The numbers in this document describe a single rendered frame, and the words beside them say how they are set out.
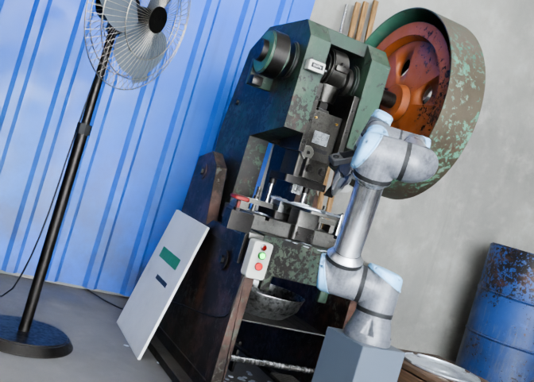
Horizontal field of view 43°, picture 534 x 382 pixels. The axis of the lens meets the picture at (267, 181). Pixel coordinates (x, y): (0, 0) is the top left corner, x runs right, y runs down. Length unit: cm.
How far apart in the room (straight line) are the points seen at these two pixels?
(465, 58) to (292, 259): 103
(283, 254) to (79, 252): 149
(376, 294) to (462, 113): 92
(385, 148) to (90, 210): 212
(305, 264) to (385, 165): 80
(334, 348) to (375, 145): 65
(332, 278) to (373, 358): 27
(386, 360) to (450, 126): 100
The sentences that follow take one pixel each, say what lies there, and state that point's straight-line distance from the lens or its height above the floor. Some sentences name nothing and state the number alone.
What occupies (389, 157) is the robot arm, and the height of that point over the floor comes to 100.
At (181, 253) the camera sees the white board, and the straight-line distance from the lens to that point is 292.
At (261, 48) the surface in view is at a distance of 270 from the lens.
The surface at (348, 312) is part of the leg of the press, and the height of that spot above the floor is 44.
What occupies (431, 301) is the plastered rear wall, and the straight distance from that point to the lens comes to 485.
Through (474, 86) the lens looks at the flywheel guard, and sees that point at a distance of 277.
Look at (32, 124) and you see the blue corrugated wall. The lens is 363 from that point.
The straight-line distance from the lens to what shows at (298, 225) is 264.
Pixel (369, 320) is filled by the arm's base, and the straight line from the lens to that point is 213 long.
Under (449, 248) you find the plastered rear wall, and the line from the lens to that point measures 485.
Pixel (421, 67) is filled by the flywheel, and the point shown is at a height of 149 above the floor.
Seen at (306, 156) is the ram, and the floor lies 98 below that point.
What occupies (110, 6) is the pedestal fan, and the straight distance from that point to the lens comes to 248.
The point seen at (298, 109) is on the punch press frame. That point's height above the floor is 114.
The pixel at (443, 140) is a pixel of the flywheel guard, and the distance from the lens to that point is 271.
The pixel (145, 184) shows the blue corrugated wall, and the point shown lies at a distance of 375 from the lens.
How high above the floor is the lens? 83
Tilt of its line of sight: level
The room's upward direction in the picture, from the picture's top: 17 degrees clockwise
